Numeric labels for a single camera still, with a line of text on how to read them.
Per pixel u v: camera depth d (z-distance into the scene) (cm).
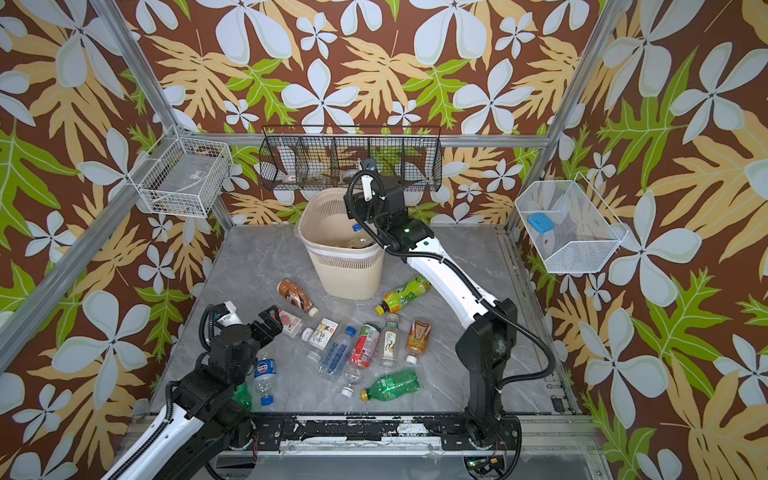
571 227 83
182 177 84
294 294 96
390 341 84
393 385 82
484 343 54
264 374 80
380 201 55
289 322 88
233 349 56
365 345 84
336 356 82
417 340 84
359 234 56
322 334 86
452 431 75
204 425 54
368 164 64
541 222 86
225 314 66
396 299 93
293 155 96
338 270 84
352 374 82
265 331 68
